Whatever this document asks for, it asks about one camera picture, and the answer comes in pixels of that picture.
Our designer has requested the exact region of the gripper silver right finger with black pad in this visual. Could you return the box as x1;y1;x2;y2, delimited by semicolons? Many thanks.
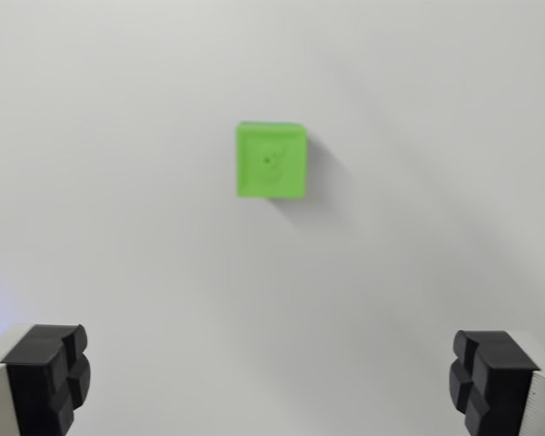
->
448;330;545;436

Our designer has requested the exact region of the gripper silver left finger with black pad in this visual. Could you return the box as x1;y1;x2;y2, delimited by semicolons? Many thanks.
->
0;323;92;436

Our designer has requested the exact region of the green toy cube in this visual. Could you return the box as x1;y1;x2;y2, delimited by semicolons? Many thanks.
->
233;120;308;200

